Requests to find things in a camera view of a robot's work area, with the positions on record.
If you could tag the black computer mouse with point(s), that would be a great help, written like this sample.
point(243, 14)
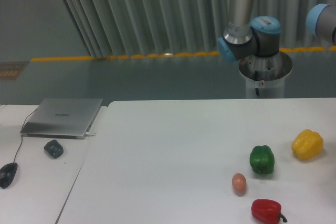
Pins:
point(8, 173)

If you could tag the white usb plug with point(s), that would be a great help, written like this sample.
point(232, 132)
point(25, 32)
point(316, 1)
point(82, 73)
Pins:
point(89, 134)

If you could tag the silver closed laptop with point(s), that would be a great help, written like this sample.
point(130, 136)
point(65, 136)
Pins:
point(62, 118)

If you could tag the yellow bell pepper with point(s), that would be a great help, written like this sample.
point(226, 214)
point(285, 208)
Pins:
point(307, 145)

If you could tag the green bell pepper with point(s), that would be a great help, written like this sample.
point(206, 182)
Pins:
point(262, 160)

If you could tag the red bell pepper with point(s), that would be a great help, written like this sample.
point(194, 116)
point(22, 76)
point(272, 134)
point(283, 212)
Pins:
point(267, 211)

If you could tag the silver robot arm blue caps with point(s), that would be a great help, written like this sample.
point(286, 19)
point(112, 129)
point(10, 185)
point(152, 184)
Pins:
point(261, 36)

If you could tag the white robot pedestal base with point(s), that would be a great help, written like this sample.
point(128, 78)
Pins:
point(265, 77)

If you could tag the small black plastic gadget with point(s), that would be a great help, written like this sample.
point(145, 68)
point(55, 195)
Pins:
point(54, 149)

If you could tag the brown egg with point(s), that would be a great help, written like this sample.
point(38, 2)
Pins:
point(239, 183)

